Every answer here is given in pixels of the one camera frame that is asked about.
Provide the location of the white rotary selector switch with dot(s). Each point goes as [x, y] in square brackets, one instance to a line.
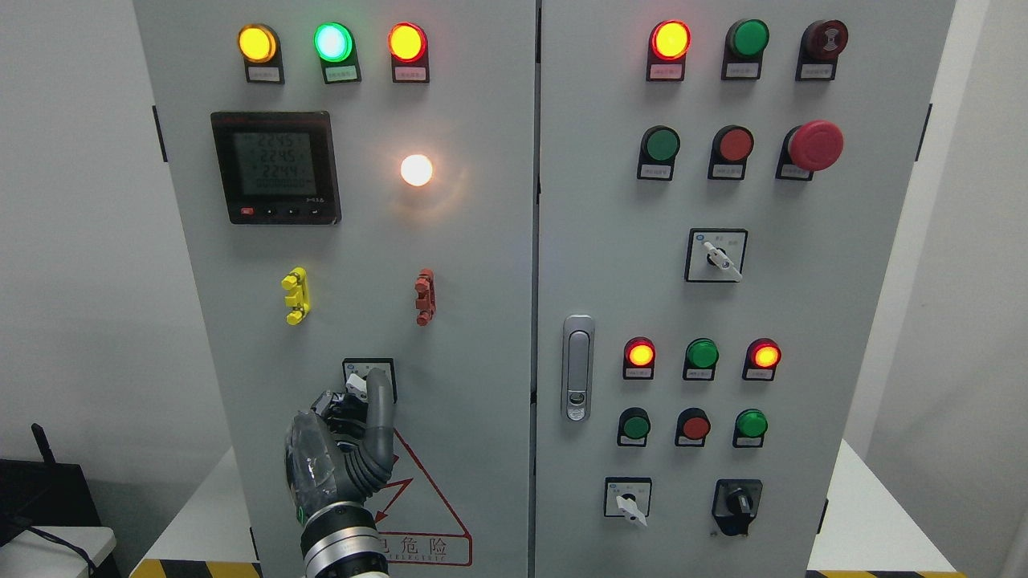
[715, 255]
[356, 370]
[628, 498]

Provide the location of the black rotary knob switch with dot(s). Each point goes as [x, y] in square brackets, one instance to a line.
[736, 504]

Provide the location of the red terminal clip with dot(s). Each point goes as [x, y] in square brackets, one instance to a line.
[424, 300]

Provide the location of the red emergency stop button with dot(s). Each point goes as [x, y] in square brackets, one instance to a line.
[815, 145]

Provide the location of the green indicator light top right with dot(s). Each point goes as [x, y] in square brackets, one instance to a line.
[748, 38]

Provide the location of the lit red indicator lower right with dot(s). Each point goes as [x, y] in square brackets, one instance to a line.
[763, 354]

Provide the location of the lit red indicator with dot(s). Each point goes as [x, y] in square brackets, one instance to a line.
[763, 354]
[640, 353]

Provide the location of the red push button upper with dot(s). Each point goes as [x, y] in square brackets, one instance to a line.
[733, 144]

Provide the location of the small clear lamp bulb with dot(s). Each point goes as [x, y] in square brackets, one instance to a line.
[416, 170]

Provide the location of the green indicator lower middle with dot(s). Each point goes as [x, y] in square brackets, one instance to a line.
[701, 354]

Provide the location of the red indicator light top right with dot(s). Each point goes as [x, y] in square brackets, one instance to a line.
[670, 41]

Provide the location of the red electrical danger sticker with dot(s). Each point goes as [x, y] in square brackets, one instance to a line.
[415, 520]

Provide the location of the green push button lower right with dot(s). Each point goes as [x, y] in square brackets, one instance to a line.
[751, 425]

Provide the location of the red indicator light left door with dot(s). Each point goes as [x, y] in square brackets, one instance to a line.
[407, 42]

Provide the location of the green push button lower left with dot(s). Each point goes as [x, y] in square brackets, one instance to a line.
[634, 427]

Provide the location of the lit green indicator light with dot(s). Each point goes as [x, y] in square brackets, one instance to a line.
[333, 42]

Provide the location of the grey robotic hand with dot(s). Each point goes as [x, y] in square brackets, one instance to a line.
[319, 472]

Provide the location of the yellow indicator light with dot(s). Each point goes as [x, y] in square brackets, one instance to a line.
[257, 43]

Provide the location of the lit red indicator lower left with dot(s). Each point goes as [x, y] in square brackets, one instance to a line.
[640, 353]

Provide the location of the green push button upper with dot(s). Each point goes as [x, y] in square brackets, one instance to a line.
[659, 144]

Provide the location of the black device with antenna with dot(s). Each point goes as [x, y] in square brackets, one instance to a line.
[44, 493]

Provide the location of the red push button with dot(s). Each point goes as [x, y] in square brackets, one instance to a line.
[733, 144]
[693, 428]

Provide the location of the yellow terminal clip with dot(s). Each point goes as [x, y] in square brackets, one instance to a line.
[297, 296]

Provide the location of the silver black robot forearm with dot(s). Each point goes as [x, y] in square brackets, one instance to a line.
[341, 540]

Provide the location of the black digital power meter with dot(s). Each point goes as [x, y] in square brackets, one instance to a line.
[277, 167]

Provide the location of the red push button lower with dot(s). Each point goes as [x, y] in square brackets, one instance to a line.
[693, 428]

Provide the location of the silver cabinet door handle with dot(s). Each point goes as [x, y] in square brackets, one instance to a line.
[577, 362]

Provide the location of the grey electrical control cabinet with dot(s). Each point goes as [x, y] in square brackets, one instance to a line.
[540, 208]

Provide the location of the dark red buzzer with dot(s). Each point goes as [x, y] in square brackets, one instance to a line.
[824, 40]

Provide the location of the green push button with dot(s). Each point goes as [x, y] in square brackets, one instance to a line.
[659, 144]
[751, 425]
[634, 427]

